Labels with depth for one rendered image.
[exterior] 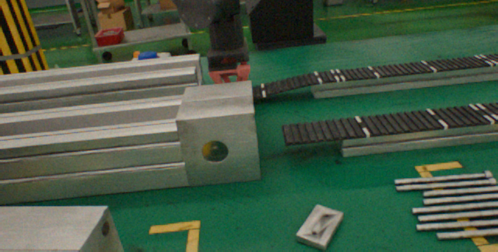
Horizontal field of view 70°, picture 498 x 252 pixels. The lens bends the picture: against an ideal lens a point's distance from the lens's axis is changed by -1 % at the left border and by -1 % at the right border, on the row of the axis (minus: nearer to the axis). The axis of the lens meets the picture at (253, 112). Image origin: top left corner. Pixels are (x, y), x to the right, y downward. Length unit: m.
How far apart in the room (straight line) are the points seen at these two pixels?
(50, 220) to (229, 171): 0.21
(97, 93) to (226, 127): 0.30
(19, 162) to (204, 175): 0.22
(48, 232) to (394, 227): 0.31
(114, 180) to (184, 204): 0.09
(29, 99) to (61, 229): 0.43
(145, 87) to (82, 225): 0.36
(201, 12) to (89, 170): 0.25
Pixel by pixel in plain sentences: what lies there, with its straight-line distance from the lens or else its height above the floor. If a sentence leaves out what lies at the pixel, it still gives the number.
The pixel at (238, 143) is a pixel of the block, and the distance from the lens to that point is 0.43.
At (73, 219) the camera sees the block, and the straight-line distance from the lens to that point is 0.32.
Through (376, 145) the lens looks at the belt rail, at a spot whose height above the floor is 0.79.
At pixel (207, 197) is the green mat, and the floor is 0.78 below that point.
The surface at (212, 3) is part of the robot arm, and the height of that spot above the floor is 0.98.
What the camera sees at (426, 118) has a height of 0.81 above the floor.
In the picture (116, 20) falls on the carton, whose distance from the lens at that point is 5.58.
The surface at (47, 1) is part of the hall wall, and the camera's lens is 9.05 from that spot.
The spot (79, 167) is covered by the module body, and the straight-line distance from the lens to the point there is 0.48.
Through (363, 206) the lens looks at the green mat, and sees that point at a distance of 0.42.
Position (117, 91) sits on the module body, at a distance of 0.65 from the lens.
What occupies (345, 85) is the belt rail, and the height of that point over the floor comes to 0.80.
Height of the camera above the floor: 1.05
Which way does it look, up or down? 26 degrees down
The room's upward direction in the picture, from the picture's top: 6 degrees counter-clockwise
